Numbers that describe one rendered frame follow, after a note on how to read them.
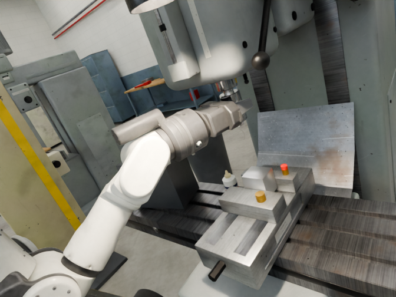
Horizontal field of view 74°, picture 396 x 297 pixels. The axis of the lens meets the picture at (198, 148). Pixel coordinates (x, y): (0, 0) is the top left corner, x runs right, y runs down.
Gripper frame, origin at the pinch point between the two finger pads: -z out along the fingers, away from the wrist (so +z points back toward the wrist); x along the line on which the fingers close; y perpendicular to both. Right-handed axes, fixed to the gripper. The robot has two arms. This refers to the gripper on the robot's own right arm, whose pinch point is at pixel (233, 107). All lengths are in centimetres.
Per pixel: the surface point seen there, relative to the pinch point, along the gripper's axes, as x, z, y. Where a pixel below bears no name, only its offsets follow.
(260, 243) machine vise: -11.3, 11.8, 24.8
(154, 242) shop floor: 149, 7, 124
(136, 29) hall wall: 604, -248, -92
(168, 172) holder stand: 25.6, 11.5, 17.5
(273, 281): -9.0, 9.8, 39.7
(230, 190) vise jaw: 3.6, 5.4, 20.7
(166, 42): -3.9, 12.6, -17.2
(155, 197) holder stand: 34.6, 16.6, 27.0
